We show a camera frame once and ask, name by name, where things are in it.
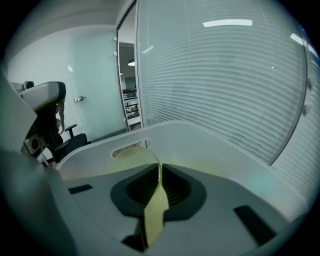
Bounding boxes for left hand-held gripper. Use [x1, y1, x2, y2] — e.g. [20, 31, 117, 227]
[0, 69, 67, 161]

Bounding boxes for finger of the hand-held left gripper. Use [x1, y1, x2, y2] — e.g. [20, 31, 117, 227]
[1, 149, 78, 256]

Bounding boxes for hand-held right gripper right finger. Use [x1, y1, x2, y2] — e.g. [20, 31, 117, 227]
[149, 163, 291, 256]

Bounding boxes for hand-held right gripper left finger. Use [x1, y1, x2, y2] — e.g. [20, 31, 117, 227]
[66, 163, 161, 256]

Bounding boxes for grey plastic basket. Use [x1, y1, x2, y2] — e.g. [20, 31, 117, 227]
[53, 119, 278, 201]

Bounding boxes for translucent green cup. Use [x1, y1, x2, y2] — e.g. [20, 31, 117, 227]
[109, 147, 171, 253]

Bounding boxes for person's left hand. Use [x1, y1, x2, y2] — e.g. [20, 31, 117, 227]
[54, 104, 63, 135]

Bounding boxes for black office chair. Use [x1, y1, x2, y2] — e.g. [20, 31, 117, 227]
[53, 124, 88, 163]

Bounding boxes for frosted glass door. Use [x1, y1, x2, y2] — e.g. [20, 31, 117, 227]
[68, 31, 130, 142]

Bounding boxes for narrow white window blinds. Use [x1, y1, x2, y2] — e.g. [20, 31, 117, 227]
[271, 47, 320, 222]

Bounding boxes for large white window blinds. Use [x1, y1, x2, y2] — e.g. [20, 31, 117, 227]
[136, 0, 309, 166]

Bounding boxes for left hand-held gripper fisheye camera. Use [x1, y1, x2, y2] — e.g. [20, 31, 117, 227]
[23, 133, 47, 157]

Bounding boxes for grey camera on stand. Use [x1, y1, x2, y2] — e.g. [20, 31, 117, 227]
[9, 80, 36, 95]

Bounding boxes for grey wrist strap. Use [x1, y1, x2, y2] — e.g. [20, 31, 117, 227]
[58, 97, 67, 133]

